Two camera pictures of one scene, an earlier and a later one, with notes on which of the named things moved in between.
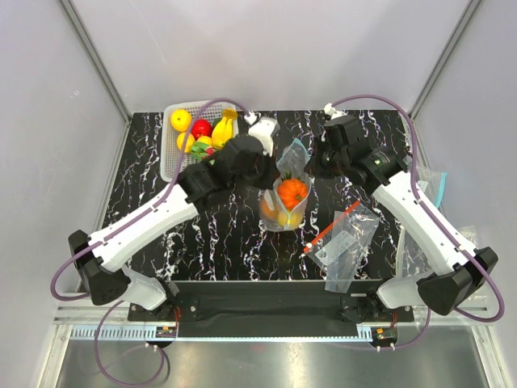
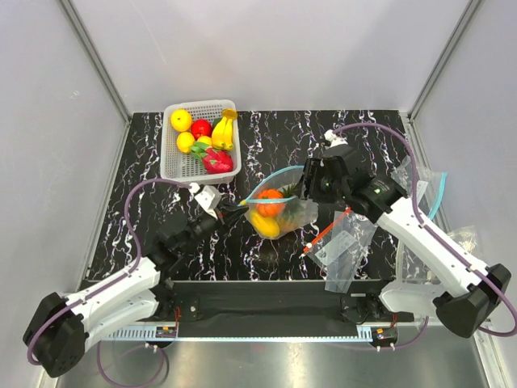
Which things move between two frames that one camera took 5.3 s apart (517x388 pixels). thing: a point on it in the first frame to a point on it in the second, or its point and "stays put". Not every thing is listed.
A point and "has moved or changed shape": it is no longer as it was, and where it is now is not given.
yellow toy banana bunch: x=223 y=129 stays put
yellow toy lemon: x=205 y=139 stays put
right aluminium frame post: x=468 y=11 stays put
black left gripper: x=272 y=172 to x=230 y=208
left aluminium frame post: x=95 y=57 stays put
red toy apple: x=200 y=128 stays put
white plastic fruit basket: x=172 y=161 stays put
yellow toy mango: x=290 y=218 to x=268 y=227
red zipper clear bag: x=338 y=250 stays put
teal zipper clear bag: x=284 y=207 has moved or changed shape
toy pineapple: x=268 y=206 to x=294 y=211
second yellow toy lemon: x=189 y=144 stays put
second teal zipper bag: x=431 y=183 stays put
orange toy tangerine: x=292 y=191 to x=271 y=202
